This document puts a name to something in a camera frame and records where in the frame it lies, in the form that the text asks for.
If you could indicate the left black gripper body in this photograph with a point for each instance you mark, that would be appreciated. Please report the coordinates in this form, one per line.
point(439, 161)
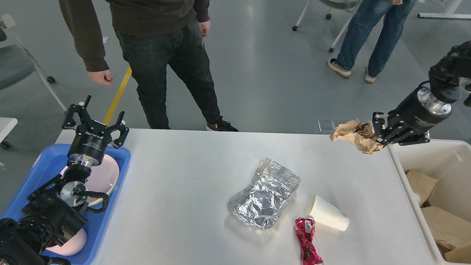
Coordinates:
point(90, 143)

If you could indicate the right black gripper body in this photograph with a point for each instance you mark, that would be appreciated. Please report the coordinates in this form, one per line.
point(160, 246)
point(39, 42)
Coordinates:
point(417, 113)

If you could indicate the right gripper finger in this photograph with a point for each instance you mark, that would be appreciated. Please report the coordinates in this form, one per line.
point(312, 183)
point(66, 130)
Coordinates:
point(385, 130)
point(408, 139)

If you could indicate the brown paper ball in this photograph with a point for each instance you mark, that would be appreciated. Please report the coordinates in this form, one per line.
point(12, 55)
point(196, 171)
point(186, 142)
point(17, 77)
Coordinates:
point(362, 135)

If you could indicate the pink plate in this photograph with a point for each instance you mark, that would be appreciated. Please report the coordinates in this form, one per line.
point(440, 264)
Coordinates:
point(108, 167)

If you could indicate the brown paper bag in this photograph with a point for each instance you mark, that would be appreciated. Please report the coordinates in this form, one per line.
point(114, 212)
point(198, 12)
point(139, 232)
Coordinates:
point(421, 184)
point(451, 234)

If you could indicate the white paper cup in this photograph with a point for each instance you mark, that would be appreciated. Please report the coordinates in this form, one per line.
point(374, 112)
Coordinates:
point(417, 199)
point(326, 214)

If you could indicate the pink mug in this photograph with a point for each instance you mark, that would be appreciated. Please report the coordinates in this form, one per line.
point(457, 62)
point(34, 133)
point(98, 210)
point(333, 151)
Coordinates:
point(71, 247)

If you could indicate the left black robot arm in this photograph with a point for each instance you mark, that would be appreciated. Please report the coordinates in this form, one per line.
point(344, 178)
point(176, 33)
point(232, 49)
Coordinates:
point(55, 211)

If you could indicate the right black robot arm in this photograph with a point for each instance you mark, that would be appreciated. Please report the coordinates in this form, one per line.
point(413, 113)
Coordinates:
point(449, 74)

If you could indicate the white plastic bin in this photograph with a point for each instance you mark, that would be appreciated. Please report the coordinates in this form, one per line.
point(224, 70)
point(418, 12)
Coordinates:
point(448, 161)

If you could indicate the blue plastic tray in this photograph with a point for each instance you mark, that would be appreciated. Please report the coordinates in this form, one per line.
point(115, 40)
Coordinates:
point(51, 162)

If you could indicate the left clear floor plate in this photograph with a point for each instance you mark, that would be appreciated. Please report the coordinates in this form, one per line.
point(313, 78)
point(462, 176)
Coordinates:
point(326, 126)

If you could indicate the white side table left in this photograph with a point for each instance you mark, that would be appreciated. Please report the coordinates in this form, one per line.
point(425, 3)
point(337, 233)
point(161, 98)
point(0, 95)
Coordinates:
point(6, 125)

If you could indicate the grey chair left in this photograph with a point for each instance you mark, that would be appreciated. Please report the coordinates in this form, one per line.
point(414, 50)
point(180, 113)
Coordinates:
point(17, 62)

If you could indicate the person in dark clothes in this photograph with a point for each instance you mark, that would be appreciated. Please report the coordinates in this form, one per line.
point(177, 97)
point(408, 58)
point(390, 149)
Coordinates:
point(153, 35)

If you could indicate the crushed red can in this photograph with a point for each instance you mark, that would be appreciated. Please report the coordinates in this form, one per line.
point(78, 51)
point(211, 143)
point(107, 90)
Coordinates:
point(304, 229)

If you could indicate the crumpled aluminium foil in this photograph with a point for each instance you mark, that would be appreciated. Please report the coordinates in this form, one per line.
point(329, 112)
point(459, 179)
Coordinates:
point(263, 201)

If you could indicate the white table frame corner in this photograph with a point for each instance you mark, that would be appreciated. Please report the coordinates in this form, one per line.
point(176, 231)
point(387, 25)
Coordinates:
point(449, 12)

